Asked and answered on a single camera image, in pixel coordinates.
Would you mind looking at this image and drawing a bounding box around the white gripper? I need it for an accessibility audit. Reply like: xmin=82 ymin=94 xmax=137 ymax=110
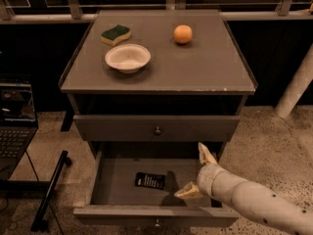
xmin=174 ymin=142 xmax=228 ymax=200

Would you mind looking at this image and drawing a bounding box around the black rxbar chocolate bar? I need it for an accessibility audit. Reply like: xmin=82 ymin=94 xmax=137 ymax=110
xmin=135 ymin=172 xmax=166 ymax=190

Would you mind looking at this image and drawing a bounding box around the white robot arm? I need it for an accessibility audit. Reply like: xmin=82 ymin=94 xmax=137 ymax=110
xmin=175 ymin=51 xmax=313 ymax=235

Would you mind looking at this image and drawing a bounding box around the open middle drawer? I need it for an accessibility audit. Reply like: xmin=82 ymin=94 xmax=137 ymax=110
xmin=73 ymin=154 xmax=239 ymax=227

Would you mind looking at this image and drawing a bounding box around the grey drawer cabinet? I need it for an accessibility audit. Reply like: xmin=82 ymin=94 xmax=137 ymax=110
xmin=58 ymin=9 xmax=258 ymax=229

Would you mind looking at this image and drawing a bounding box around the closed top drawer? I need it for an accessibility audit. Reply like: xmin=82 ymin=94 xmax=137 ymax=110
xmin=73 ymin=115 xmax=240 ymax=142

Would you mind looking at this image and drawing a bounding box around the white bowl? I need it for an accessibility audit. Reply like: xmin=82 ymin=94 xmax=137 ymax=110
xmin=105 ymin=44 xmax=151 ymax=73

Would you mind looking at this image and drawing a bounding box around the orange fruit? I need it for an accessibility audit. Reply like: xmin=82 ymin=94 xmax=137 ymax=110
xmin=173 ymin=24 xmax=193 ymax=44

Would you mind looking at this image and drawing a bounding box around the green yellow sponge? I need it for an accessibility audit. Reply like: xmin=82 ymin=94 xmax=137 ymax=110
xmin=101 ymin=24 xmax=131 ymax=46

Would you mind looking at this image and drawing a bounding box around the black stand leg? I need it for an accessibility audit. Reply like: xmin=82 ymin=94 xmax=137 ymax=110
xmin=30 ymin=151 xmax=71 ymax=232

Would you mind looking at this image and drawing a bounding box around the metal window railing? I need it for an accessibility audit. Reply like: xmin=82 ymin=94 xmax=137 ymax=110
xmin=0 ymin=0 xmax=313 ymax=24

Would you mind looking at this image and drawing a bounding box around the black laptop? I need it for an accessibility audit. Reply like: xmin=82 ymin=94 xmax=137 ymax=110
xmin=0 ymin=74 xmax=38 ymax=180

